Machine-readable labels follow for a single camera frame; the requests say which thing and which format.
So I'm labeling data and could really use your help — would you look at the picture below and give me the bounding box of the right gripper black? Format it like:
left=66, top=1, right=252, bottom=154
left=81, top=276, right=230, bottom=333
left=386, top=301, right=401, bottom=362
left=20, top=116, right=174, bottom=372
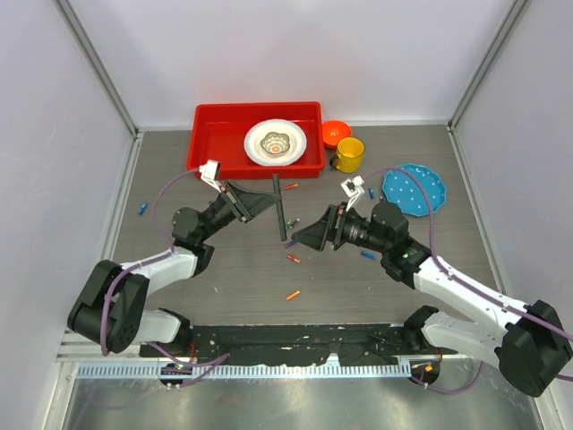
left=292, top=202, right=389, bottom=254

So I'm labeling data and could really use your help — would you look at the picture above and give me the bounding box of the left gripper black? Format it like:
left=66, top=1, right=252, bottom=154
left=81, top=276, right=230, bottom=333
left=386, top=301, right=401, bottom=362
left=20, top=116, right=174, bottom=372
left=198, top=180, right=280, bottom=244

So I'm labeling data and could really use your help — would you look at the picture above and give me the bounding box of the red battery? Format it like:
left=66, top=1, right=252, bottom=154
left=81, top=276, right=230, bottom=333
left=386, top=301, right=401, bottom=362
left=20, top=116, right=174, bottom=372
left=286, top=254, right=301, bottom=263

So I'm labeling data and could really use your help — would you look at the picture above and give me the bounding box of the blue battery under right arm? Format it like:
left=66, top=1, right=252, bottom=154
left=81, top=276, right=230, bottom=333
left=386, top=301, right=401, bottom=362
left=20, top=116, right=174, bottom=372
left=360, top=250, right=377, bottom=260

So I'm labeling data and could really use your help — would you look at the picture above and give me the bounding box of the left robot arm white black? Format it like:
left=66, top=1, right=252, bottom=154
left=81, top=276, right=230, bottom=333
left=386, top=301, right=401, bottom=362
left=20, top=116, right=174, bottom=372
left=67, top=181, right=284, bottom=357

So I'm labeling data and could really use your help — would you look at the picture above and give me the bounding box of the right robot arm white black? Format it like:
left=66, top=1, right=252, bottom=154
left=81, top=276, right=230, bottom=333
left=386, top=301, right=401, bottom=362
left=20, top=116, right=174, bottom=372
left=292, top=202, right=572, bottom=398

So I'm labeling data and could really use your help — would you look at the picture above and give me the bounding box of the orange battery front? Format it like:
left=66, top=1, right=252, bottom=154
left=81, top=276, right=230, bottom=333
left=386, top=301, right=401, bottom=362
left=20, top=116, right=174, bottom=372
left=286, top=290, right=301, bottom=301

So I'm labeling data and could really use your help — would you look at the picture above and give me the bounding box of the small patterned bowl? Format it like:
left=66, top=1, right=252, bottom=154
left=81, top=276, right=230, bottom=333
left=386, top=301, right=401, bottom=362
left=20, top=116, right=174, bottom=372
left=260, top=131, right=291, bottom=156

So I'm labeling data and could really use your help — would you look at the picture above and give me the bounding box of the white plate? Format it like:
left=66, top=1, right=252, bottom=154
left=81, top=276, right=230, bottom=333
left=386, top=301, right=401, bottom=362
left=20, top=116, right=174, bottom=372
left=244, top=119, right=307, bottom=167

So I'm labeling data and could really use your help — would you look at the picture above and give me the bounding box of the red plastic bin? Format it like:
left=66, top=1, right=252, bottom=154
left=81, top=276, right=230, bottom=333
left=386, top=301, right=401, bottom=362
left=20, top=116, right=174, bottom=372
left=186, top=101, right=326, bottom=179

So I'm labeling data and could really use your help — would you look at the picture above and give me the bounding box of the yellow mug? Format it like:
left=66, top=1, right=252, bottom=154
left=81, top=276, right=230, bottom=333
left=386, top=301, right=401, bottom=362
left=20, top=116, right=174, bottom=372
left=329, top=136, right=365, bottom=174

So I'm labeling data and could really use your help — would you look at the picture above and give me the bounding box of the blue dotted plate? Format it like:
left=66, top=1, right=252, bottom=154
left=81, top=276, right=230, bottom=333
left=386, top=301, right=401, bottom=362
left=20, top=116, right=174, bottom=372
left=381, top=163, right=448, bottom=217

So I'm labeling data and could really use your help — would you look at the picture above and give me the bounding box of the orange bowl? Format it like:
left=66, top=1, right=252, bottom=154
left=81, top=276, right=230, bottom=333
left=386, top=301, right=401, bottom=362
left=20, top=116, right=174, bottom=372
left=322, top=120, right=353, bottom=149

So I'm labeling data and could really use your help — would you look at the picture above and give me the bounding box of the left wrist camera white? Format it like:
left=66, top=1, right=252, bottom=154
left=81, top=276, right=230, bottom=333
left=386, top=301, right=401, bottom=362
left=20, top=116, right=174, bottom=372
left=199, top=159, right=225, bottom=193

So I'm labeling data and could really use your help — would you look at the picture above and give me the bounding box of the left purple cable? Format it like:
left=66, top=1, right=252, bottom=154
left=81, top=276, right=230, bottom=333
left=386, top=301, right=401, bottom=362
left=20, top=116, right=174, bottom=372
left=100, top=166, right=202, bottom=357

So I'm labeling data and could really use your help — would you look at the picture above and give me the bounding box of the purple cable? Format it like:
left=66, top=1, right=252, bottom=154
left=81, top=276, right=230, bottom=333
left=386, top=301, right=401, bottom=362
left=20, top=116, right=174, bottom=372
left=100, top=166, right=202, bottom=357
left=360, top=168, right=573, bottom=345

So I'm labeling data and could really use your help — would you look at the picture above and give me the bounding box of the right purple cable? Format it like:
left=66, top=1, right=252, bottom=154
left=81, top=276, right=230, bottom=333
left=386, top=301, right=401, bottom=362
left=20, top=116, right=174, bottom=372
left=360, top=168, right=573, bottom=345

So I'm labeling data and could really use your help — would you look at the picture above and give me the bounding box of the white cable duct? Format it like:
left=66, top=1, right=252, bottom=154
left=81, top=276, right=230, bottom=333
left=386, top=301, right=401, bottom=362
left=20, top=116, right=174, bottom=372
left=76, top=358, right=411, bottom=380

